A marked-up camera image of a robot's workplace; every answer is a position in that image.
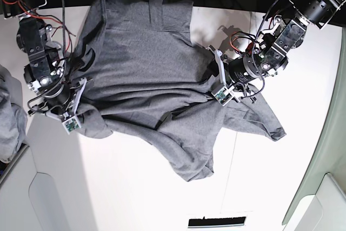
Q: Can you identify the grey clothes pile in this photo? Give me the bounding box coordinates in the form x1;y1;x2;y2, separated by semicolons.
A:
1;66;28;163

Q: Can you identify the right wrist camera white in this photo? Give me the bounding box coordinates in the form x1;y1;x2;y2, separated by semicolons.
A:
62;115;81;134

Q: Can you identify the grey t-shirt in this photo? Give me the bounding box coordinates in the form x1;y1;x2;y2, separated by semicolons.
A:
72;0;285;181

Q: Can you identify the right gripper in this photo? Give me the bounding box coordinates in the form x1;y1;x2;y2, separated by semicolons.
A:
28;48;96;120

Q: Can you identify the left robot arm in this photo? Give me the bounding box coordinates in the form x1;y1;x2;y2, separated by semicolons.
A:
207;0;345;106

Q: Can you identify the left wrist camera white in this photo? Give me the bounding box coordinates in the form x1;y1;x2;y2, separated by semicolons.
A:
211;85;234;106

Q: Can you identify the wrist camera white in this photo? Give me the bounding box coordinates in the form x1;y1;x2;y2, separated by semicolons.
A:
62;115;81;134
211;85;234;106

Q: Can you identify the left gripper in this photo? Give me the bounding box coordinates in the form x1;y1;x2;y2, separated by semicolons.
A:
204;48;261;103

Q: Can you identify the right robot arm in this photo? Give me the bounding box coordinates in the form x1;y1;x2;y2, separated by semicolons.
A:
18;0;217;123

